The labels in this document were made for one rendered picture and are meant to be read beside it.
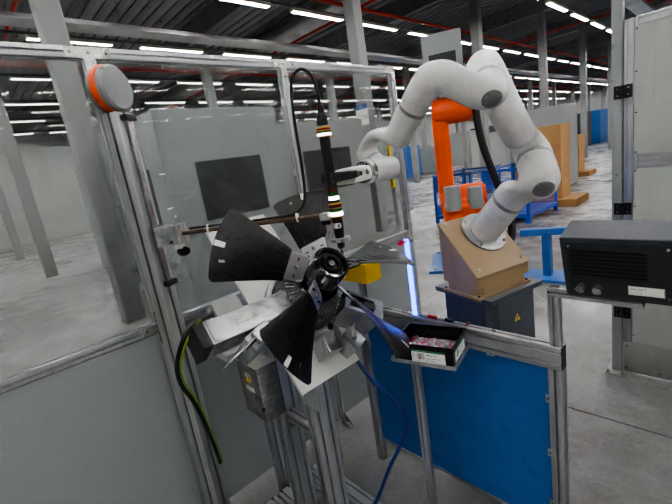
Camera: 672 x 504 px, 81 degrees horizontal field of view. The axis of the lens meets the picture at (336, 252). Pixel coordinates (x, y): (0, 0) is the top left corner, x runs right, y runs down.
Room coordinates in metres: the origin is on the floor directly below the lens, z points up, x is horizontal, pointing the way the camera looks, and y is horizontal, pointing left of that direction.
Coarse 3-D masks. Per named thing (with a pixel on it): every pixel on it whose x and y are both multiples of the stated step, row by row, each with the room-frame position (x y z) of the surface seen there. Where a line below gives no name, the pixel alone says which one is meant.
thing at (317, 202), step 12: (312, 192) 1.48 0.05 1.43; (324, 192) 1.47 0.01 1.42; (276, 204) 1.46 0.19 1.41; (300, 204) 1.44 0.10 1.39; (312, 204) 1.42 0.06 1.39; (324, 204) 1.42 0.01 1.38; (288, 228) 1.39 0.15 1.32; (300, 228) 1.36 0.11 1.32; (312, 228) 1.34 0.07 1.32; (324, 228) 1.33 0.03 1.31; (300, 240) 1.33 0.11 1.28; (312, 240) 1.31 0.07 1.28
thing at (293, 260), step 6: (294, 252) 1.20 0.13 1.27; (294, 258) 1.20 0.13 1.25; (300, 258) 1.21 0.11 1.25; (306, 258) 1.21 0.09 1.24; (288, 264) 1.20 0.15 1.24; (294, 264) 1.21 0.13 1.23; (300, 264) 1.21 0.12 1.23; (306, 264) 1.21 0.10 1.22; (288, 270) 1.20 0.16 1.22; (294, 270) 1.21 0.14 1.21; (300, 270) 1.21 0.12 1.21; (288, 276) 1.20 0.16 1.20; (294, 276) 1.21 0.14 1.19; (300, 276) 1.21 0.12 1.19
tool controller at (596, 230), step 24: (576, 240) 1.02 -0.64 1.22; (600, 240) 0.98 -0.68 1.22; (624, 240) 0.94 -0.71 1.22; (648, 240) 0.91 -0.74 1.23; (576, 264) 1.04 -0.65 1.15; (600, 264) 0.99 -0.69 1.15; (624, 264) 0.95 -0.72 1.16; (648, 264) 0.91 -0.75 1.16; (576, 288) 1.04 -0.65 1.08; (600, 288) 1.00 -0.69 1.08; (624, 288) 0.97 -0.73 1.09; (648, 288) 0.93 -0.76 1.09
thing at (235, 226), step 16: (224, 224) 1.17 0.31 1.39; (240, 224) 1.18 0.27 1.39; (256, 224) 1.19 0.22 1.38; (224, 240) 1.15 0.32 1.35; (240, 240) 1.16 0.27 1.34; (256, 240) 1.18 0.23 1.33; (272, 240) 1.19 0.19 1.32; (224, 256) 1.14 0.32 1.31; (240, 256) 1.15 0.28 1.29; (256, 256) 1.17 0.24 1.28; (272, 256) 1.18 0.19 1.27; (288, 256) 1.19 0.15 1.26; (208, 272) 1.11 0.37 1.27; (224, 272) 1.13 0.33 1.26; (240, 272) 1.15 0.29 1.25; (256, 272) 1.16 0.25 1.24; (272, 272) 1.18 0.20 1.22
